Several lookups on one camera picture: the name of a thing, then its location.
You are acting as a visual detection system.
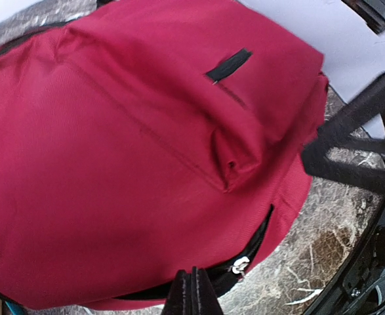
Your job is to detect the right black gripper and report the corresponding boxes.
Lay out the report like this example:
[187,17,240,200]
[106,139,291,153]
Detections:
[342,0,385,33]

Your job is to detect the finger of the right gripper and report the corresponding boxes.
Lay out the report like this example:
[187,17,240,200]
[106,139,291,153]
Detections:
[301,73,385,196]

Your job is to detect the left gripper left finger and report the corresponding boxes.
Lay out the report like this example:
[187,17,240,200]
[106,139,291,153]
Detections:
[161,270,193,315]

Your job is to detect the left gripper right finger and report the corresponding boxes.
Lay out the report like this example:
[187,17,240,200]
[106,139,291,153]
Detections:
[192,267,223,315]

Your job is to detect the red student backpack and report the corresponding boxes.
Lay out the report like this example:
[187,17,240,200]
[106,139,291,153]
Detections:
[0,1,328,310]

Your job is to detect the teal capped white marker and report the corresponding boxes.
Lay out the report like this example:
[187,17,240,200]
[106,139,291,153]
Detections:
[5,301,27,315]

